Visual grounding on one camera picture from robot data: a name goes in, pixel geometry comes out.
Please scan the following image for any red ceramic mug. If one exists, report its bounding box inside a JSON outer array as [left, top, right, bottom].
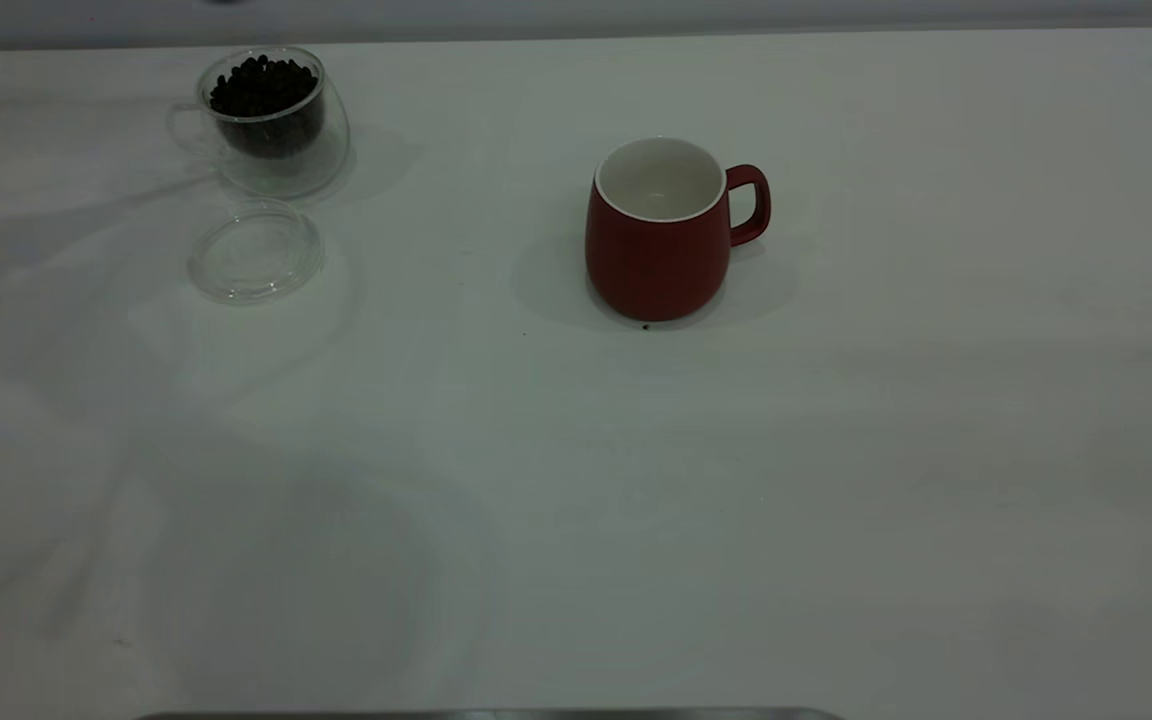
[[584, 137, 771, 323]]

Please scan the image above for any clear glass saucer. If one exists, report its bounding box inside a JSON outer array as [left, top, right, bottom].
[[187, 198, 325, 306]]

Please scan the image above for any dark coffee beans pile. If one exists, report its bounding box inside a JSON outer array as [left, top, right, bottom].
[[210, 56, 325, 159]]

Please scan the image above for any clear double-wall glass cup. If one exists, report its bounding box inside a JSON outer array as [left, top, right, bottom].
[[166, 46, 352, 201]]

